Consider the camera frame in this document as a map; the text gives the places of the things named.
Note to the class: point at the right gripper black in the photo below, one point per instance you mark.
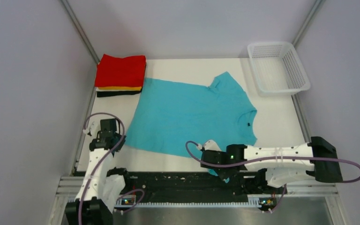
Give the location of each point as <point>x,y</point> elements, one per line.
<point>224,175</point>

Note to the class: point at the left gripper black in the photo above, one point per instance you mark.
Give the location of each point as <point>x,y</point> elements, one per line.
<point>118,149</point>

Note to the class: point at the teal t-shirt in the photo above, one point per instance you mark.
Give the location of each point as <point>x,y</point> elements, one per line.
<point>169,114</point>

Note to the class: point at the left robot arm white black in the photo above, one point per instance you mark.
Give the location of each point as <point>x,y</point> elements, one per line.
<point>95,201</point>

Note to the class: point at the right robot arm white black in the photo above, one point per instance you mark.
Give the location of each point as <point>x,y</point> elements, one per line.
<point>315,160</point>

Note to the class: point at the red folded t-shirt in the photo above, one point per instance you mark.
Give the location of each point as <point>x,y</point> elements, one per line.
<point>121,72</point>

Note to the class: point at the white plastic basket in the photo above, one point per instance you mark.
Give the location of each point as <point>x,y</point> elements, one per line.
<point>277,69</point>

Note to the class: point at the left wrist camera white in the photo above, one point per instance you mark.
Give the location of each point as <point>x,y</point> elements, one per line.
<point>92,130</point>

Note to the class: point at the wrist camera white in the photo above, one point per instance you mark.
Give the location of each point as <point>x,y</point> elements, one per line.
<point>209,145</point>
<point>92,130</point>

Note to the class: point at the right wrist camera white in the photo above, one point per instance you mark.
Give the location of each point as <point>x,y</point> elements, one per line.
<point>209,145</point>

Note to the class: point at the white cable duct strip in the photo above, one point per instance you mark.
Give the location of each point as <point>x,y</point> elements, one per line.
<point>251,203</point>

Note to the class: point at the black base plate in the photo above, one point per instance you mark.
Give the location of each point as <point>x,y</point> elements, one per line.
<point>196,187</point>

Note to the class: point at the aluminium rail frame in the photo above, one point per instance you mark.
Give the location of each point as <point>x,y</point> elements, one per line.
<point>70,186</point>

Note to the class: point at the left corner metal post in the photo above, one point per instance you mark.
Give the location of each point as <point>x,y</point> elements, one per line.
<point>82,34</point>

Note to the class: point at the corner metal post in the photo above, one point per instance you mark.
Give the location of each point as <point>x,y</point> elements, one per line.
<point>307,22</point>
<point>82,34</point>

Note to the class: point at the right corner metal post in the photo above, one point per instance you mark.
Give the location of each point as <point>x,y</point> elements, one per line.
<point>307,22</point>

